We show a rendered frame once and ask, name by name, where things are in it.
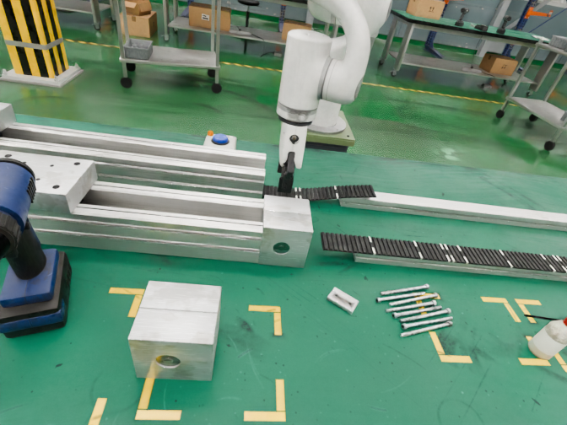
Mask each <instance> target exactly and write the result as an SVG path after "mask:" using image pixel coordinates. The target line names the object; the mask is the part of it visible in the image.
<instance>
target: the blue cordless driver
mask: <svg viewBox="0 0 567 425"><path fill-rule="evenodd" d="M36 190H37V189H36V186H35V173H34V171H33V170H32V169H31V168H30V167H29V166H28V165H27V164H25V163H23V162H21V161H19V160H17V159H10V158H0V260H1V259H2V258H5V257H6V259H7V261H8V263H9V266H8V271H7V274H6V277H5V280H4V284H3V289H2V292H1V295H0V333H3V334H4V335H5V336H6V337H7V338H14V337H18V336H26V335H30V334H35V333H38V332H43V331H50V330H55V329H59V328H62V327H64V326H65V325H66V323H67V316H68V300H69V292H70V283H71V276H72V268H71V266H70V263H69V260H68V256H67V254H66V253H65V252H64V251H57V249H47V250H43V249H42V248H41V243H40V241H39V239H38V237H37V235H36V233H35V231H34V229H33V227H32V225H31V223H30V221H29V219H28V213H29V210H30V204H31V203H34V201H33V200H35V199H34V196H35V193H36V192H35V191H36Z"/></svg>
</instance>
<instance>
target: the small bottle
mask: <svg viewBox="0 0 567 425"><path fill-rule="evenodd" d="M566 346H567V317H566V318H565V319H564V320H553V321H550V322H549V323H548V324H547V325H546V326H544V327H543V328H542V329H541V330H540V331H539V332H538V333H537V334H536V335H535V336H534V337H533V338H532V339H531V340H530V341H529V342H528V347H529V349H530V351H531V352H532V353H533V354H534V355H535V356H536V357H538V358H541V359H543V360H549V359H550V358H551V357H553V356H554V355H555V354H557V353H558V352H559V351H560V350H562V349H563V348H564V347H566Z"/></svg>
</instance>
